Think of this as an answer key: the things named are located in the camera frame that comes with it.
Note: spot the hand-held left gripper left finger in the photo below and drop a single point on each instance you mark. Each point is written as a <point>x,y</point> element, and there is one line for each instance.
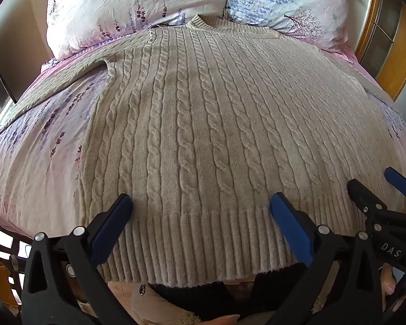
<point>110,232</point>

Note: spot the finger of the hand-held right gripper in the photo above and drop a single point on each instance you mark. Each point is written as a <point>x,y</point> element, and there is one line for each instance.
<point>362,194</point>
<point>397,179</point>

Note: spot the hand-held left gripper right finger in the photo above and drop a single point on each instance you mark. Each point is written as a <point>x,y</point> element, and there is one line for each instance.
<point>292,232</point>

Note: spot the person's right hand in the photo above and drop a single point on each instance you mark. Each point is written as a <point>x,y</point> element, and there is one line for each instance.
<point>389,279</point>

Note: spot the person's beige jacket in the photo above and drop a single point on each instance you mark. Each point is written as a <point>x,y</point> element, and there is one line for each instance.
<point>145,306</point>

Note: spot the pink floral bed sheet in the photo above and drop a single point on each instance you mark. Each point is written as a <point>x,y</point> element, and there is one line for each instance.
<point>37,176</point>

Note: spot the person's black top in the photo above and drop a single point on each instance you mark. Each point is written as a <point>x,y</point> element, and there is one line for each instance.
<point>196,293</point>

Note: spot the white blue floral pillow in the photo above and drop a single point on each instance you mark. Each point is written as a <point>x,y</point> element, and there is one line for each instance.
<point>291,3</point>

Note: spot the pink floral pillow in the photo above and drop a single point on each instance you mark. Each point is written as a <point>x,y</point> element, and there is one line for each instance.
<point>121,6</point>

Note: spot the dark slatted frame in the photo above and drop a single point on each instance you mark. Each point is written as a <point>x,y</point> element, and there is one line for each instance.
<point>17,277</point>

